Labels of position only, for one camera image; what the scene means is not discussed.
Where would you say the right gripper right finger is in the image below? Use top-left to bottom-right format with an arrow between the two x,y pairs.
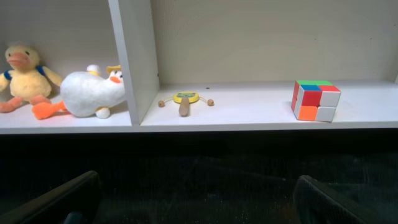
293,174 -> 385,224

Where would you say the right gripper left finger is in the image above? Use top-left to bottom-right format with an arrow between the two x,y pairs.
0,170 -> 102,224

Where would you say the many-coloured puzzle cube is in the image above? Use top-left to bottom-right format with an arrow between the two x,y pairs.
290,80 -> 342,123

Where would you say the yellow cat-face rattle drum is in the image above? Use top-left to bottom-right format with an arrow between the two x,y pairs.
157,90 -> 215,118

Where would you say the white plush duck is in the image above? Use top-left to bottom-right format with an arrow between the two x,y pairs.
32,64 -> 127,121

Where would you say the white shelf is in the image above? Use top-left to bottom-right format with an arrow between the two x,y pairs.
0,0 -> 398,135

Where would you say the yellow plush duck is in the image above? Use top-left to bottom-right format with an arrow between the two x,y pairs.
0,43 -> 64,113

